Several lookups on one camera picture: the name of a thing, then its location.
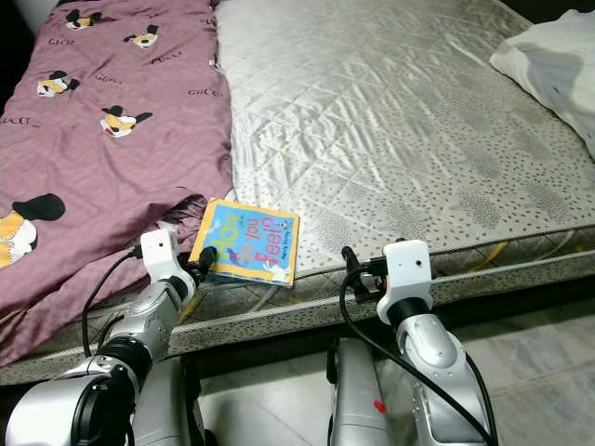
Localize blue yellow children's book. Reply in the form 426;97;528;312
189;198;301;288

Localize white pillow with green print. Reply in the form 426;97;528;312
489;9;595;161

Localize silver right robot leg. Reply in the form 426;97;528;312
324;335;393;446

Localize silver robot leg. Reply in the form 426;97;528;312
324;335;393;446
147;357;203;446

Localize purple cartoon print blanket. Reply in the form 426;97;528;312
0;0;234;370

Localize quilted beige mattress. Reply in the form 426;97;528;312
0;0;595;388

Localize silver left robot leg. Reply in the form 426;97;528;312
147;357;203;446

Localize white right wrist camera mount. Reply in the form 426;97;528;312
379;239;434;325

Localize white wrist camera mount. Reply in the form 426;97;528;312
139;228;195;285
379;239;434;325

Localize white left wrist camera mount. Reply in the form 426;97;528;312
139;228;195;285

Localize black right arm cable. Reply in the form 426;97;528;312
338;277;496;445

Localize dark bed frame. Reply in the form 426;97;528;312
0;269;595;402

